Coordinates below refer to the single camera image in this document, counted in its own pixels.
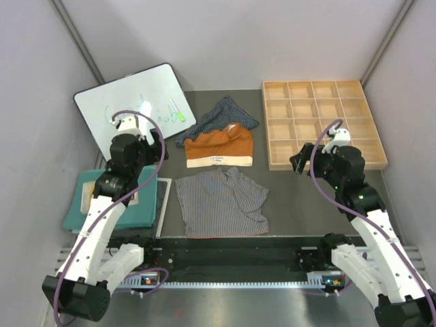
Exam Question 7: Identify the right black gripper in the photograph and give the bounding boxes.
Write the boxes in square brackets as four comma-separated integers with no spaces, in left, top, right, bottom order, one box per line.
[290,143,343,189]

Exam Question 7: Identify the grey striped underwear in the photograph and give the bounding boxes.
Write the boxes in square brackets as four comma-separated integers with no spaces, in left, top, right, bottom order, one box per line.
[175,167,269,238]

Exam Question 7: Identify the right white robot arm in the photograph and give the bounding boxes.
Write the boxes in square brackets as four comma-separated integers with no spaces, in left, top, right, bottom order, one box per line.
[290,143,435,326]

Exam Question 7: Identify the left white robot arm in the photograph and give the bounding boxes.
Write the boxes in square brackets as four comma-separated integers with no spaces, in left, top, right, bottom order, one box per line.
[42,128,168,326]

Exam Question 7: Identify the orange underwear white waistband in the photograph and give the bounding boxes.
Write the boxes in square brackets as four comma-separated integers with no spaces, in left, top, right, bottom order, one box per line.
[185,123,253,168]

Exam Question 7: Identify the dark blue striped underwear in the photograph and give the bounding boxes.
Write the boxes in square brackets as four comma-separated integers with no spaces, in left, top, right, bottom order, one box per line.
[175,96,259,149]

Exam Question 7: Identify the green marker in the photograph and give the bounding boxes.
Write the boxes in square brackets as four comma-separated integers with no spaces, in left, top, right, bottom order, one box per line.
[169,97,185,122]

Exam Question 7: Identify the white whiteboard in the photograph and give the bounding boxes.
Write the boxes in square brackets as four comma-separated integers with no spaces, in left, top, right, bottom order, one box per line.
[74,63,196,160]

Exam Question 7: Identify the wooden compartment tray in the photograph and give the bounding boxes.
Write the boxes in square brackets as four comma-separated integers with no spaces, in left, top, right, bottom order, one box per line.
[262,80,388,170]

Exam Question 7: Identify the teal folder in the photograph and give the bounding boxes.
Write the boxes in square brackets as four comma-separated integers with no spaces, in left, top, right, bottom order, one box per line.
[62,170,157,232]

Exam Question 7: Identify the yellow picture book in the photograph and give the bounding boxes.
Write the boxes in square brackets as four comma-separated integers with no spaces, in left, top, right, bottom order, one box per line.
[80,181,139,214]

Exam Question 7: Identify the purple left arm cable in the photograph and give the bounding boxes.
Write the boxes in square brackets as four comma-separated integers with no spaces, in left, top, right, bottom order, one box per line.
[53,110,169,327]

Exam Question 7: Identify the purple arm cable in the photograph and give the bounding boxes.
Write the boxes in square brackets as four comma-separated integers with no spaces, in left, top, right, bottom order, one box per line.
[309,119,436,307]
[53,110,169,327]

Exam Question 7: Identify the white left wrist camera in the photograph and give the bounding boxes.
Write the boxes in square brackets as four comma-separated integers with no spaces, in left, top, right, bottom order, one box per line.
[111,114,142,136]

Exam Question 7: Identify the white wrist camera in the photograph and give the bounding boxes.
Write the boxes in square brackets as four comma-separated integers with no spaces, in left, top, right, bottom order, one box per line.
[111,114,142,136]
[322,127,351,154]

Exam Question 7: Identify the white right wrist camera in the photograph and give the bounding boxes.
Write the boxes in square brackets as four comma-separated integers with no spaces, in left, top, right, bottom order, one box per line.
[322,127,351,154]

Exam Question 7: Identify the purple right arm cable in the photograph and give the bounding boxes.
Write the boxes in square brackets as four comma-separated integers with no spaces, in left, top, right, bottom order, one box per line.
[309,119,436,307]

